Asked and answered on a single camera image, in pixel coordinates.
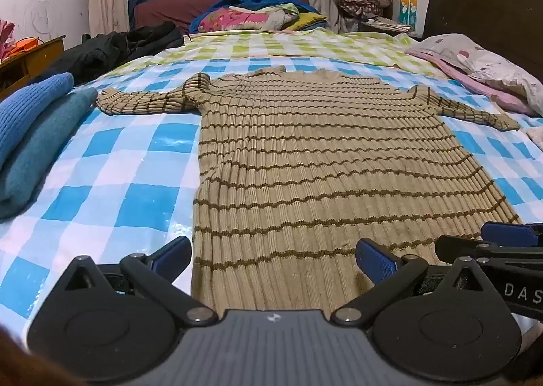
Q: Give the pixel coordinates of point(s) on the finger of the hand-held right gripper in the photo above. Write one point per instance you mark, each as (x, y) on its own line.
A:
(458, 248)
(507, 234)

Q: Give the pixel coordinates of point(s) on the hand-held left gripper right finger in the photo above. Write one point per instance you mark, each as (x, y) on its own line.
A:
(375, 263)

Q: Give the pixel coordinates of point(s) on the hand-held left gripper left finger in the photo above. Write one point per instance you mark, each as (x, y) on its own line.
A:
(170, 255)

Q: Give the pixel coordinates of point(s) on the tan striped knit sweater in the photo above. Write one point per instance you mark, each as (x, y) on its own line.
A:
(318, 178)

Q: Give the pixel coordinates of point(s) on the blue checked bed sheet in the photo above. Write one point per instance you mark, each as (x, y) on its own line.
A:
(127, 182)

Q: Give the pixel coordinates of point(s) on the pink blanket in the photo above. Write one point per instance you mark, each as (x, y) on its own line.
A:
(500, 95)

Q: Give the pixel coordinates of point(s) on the teal knit sweater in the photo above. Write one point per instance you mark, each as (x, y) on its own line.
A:
(40, 157)

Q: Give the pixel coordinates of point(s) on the reddish brown cloth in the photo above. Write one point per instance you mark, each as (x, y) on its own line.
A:
(25, 364)

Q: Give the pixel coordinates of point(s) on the blue knit sweater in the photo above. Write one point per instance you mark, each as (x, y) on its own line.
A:
(29, 106)

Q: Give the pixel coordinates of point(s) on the black jacket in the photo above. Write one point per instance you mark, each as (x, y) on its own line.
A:
(106, 50)

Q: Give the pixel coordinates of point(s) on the dark wooden headboard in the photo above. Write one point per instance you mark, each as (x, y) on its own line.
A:
(488, 8)

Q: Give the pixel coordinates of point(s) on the stack of papers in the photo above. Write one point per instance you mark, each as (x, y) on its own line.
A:
(390, 24)

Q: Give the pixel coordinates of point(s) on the green checked bed sheet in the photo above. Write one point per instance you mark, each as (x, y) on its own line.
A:
(275, 44)

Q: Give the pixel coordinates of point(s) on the wooden desk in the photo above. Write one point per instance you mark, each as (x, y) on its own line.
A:
(34, 59)

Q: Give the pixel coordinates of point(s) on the pink floral quilt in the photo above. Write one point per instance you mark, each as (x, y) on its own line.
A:
(237, 19)

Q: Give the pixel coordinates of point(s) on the yellow blue carton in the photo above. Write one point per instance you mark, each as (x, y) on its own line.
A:
(408, 6)

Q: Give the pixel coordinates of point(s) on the maroon sofa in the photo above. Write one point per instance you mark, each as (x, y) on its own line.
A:
(178, 6)

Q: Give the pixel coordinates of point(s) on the yellow cloth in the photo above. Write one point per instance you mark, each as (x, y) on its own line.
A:
(309, 22)

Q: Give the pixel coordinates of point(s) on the orange cloth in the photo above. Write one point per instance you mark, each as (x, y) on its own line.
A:
(25, 46)

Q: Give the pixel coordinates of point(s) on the pile of colourful bedding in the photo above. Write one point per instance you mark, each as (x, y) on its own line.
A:
(271, 0)

